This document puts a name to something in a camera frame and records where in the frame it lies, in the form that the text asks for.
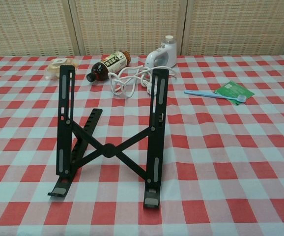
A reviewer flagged green foil sachet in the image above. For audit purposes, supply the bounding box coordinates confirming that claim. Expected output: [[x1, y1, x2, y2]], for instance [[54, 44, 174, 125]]
[[213, 81, 255, 106]]

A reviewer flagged bamboo screen panel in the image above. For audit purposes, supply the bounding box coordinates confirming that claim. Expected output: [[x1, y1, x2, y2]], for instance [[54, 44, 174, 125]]
[[181, 0, 284, 56], [0, 0, 75, 58], [69, 0, 188, 56]]

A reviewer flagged black folding laptop stand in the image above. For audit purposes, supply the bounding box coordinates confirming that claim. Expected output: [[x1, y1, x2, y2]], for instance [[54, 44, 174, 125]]
[[47, 64, 169, 210]]

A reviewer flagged white handheld steam iron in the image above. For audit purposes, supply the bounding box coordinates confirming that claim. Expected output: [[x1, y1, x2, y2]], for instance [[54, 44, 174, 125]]
[[144, 35, 177, 73]]

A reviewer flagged light blue toothbrush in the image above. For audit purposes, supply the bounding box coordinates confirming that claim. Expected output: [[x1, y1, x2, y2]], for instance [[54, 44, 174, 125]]
[[183, 90, 246, 103]]

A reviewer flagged clear snack bag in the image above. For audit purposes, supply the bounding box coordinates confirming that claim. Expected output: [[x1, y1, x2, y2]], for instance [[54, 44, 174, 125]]
[[45, 57, 79, 81]]

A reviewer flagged brown tea bottle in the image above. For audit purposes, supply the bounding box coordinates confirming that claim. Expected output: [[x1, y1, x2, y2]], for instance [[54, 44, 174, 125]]
[[86, 50, 132, 83]]

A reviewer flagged white power cord with plug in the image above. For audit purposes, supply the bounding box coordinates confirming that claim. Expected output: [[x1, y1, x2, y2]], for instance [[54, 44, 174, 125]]
[[107, 64, 179, 99]]

